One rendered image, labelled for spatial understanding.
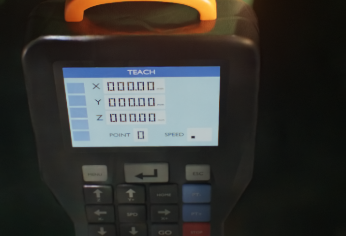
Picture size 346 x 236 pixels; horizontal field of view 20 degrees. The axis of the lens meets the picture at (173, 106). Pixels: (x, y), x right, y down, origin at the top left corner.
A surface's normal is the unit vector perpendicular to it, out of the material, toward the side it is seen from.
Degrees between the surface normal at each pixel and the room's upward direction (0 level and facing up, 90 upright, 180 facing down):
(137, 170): 0
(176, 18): 90
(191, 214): 0
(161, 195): 0
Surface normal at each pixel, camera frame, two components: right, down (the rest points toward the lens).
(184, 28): -0.01, -0.70
